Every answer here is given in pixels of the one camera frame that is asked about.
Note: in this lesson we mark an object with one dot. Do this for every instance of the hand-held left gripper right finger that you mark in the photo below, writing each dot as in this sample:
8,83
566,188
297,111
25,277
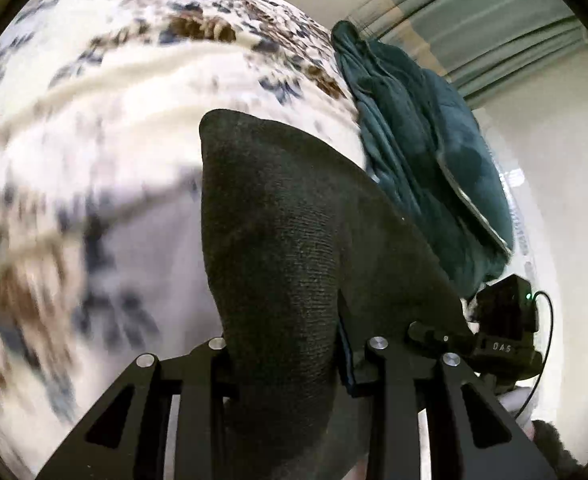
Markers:
347,360

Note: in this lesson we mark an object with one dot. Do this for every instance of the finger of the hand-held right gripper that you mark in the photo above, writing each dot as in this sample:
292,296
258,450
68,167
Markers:
439,336

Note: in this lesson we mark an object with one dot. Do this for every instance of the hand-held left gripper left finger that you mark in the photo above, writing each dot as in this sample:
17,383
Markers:
204,375

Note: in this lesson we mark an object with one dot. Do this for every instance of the dark knitted cloth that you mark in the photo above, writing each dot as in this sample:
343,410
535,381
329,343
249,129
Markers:
284,240

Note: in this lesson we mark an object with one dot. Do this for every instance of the person's right forearm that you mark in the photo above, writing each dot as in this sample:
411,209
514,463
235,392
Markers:
554,450

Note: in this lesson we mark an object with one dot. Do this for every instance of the dark green blanket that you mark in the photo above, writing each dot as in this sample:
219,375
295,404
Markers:
424,160

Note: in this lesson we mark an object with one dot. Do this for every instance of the floral printed blanket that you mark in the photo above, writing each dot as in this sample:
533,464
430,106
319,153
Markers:
98,160

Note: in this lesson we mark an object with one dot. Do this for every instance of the grey green curtain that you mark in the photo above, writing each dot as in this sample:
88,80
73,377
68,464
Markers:
474,25

